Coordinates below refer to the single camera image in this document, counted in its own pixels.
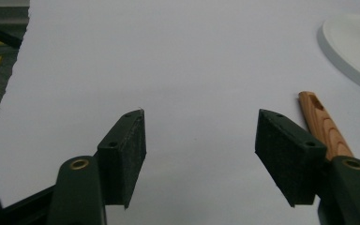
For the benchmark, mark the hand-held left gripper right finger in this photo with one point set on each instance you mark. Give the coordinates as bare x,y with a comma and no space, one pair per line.
289,156

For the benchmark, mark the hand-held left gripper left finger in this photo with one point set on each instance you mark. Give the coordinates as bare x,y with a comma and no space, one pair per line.
118,162

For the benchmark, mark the white plate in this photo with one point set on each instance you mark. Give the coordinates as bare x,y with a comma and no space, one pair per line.
354,43

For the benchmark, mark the dark metal bar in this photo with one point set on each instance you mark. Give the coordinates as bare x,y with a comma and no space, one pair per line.
0,33

